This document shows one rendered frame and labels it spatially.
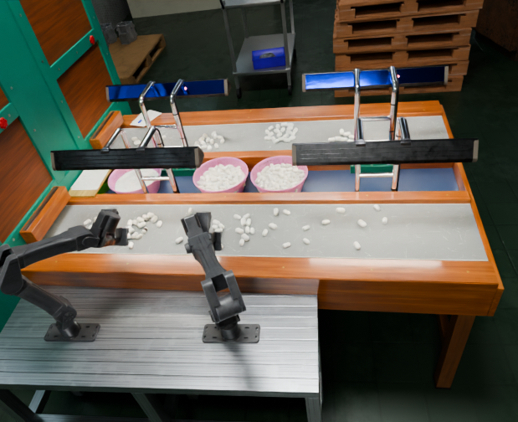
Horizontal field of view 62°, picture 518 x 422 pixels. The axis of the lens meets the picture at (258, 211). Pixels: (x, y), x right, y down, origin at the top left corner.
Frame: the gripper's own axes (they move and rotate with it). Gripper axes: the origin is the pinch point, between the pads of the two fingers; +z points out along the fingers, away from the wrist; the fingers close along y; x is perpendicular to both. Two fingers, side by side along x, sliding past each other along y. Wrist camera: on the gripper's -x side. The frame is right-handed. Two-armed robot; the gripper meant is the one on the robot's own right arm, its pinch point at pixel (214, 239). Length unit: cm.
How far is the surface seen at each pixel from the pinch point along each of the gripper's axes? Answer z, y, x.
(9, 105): -1, 84, -53
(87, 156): 1, 52, -32
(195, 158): 1.2, 7.2, -30.0
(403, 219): 25, -71, -6
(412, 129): 75, -82, -48
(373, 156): 1, -57, -29
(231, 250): 11.1, -3.6, 5.8
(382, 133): 72, -67, -46
